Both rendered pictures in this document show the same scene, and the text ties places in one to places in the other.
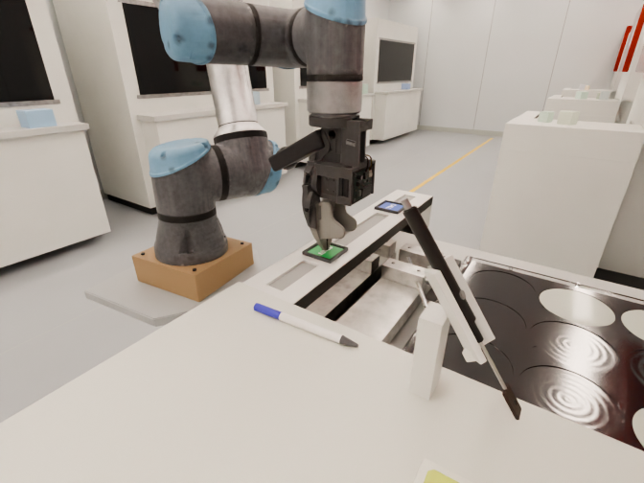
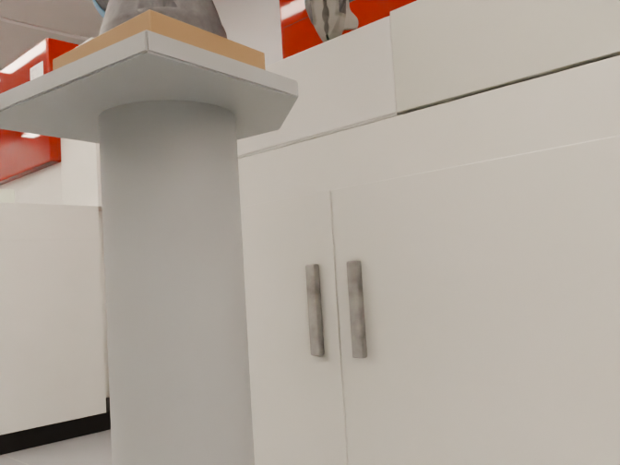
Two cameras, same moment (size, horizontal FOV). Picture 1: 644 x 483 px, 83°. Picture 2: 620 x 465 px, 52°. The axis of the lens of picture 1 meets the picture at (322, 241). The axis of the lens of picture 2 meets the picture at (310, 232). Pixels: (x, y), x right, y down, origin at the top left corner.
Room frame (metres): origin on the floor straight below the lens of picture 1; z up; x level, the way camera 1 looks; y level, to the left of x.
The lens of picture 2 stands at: (0.42, 1.00, 0.60)
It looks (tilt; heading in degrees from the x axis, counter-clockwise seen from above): 4 degrees up; 280
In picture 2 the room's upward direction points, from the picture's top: 4 degrees counter-clockwise
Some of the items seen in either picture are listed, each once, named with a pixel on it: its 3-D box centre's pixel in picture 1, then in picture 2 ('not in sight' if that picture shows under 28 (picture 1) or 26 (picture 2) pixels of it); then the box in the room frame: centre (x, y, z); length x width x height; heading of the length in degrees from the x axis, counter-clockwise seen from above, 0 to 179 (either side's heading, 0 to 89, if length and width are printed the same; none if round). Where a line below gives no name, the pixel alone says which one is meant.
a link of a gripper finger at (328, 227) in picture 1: (329, 229); (345, 20); (0.51, -0.01, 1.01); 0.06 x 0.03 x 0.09; 56
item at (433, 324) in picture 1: (452, 336); not in sight; (0.24, -0.11, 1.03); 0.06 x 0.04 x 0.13; 56
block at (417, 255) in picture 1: (420, 256); not in sight; (0.65, -0.20, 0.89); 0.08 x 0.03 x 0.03; 56
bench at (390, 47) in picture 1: (381, 83); not in sight; (7.69, -1.16, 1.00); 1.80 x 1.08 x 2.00; 146
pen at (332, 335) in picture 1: (303, 324); not in sight; (0.34, 0.02, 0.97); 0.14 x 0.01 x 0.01; 60
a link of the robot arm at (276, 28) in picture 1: (285, 38); not in sight; (0.60, 0.05, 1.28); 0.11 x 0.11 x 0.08; 35
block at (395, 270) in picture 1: (404, 272); not in sight; (0.58, -0.15, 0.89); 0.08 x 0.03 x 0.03; 56
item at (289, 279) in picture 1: (359, 260); (281, 113); (0.64, -0.08, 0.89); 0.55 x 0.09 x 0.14; 146
